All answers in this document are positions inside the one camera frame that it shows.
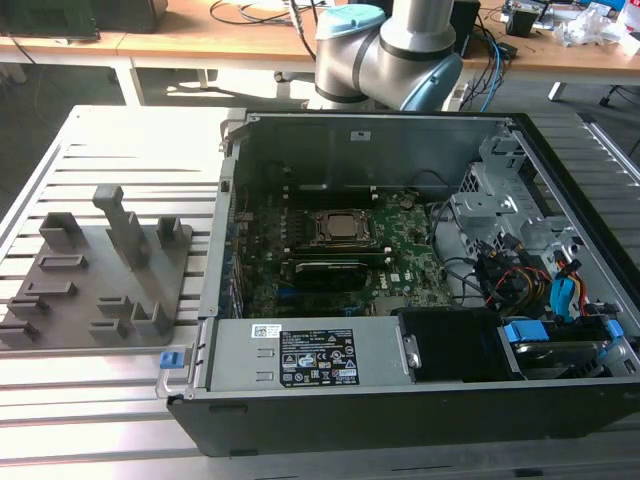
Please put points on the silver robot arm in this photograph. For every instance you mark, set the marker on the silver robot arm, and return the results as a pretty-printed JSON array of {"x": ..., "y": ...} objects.
[{"x": 400, "y": 30}]

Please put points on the black RAM slot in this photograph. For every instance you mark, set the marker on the black RAM slot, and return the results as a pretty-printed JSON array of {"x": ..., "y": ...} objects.
[{"x": 330, "y": 203}]

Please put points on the white clipped RAM slot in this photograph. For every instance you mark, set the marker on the white clipped RAM slot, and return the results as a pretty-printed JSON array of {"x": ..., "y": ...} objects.
[{"x": 330, "y": 198}]

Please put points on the silver CPU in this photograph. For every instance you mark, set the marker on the silver CPU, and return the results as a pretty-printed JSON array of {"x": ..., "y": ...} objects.
[{"x": 341, "y": 226}]

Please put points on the black graphics card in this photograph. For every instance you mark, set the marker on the black graphics card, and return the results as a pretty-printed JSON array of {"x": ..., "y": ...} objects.
[{"x": 330, "y": 275}]

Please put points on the green motherboard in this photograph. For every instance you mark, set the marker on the green motherboard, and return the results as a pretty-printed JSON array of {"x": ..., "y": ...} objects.
[{"x": 415, "y": 240}]

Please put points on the grey power supply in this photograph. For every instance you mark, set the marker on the grey power supply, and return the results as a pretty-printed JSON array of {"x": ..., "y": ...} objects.
[{"x": 235, "y": 360}]

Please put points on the metal drive cage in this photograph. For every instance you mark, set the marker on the metal drive cage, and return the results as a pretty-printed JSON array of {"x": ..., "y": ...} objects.
[{"x": 480, "y": 205}]

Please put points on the black drive bay cover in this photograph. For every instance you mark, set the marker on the black drive bay cover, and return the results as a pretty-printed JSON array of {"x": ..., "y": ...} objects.
[{"x": 450, "y": 345}]

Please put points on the black open PC case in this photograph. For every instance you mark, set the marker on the black open PC case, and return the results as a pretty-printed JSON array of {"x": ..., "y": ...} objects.
[{"x": 350, "y": 425}]

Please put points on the blue latch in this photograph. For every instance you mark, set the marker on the blue latch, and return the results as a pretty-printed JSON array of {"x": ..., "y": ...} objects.
[{"x": 170, "y": 359}]

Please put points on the white power strip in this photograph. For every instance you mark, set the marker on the white power strip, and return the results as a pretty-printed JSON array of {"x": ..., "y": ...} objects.
[{"x": 457, "y": 97}]

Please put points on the grey parts rack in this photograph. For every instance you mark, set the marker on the grey parts rack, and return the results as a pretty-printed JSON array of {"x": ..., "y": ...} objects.
[{"x": 100, "y": 280}]

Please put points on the blue disk carrier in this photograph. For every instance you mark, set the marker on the blue disk carrier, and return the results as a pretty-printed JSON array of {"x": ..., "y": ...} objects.
[{"x": 525, "y": 332}]

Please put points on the wooden desk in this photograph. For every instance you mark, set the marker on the wooden desk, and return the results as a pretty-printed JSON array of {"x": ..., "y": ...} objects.
[{"x": 200, "y": 35}]

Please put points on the silver hard disk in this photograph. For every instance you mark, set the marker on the silver hard disk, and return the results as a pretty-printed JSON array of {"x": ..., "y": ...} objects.
[{"x": 555, "y": 350}]

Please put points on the tall black desktop box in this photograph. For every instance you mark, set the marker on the tall black desktop box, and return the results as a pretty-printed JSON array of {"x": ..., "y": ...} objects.
[{"x": 467, "y": 25}]

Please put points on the black equipment box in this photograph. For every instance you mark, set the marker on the black equipment box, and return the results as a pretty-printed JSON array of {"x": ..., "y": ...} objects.
[{"x": 130, "y": 15}]

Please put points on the small black device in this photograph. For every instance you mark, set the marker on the small black device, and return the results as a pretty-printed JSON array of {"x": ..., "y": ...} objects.
[{"x": 522, "y": 22}]

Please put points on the clear plastic bag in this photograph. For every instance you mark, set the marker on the clear plastic bag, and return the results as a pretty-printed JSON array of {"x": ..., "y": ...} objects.
[{"x": 590, "y": 25}]

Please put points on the dark green equipment box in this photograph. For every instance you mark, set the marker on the dark green equipment box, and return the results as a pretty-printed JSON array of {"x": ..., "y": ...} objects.
[{"x": 45, "y": 20}]

